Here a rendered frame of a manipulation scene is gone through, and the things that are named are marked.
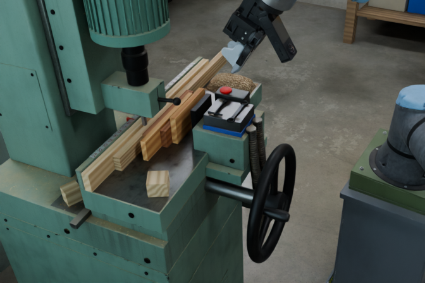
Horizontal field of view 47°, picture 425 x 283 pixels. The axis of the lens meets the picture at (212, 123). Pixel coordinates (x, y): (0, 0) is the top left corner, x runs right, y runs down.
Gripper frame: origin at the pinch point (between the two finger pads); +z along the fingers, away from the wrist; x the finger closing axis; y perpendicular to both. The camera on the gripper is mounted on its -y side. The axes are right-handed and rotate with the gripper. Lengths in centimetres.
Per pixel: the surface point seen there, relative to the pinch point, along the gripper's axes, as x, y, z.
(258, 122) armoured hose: 3.4, -11.4, 6.3
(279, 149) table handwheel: 9.3, -18.7, 4.0
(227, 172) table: 12.2, -12.6, 17.1
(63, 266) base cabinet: 34, 8, 62
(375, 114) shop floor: -166, -69, 85
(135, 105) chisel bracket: 15.2, 14.2, 14.2
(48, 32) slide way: 19.1, 38.2, 8.1
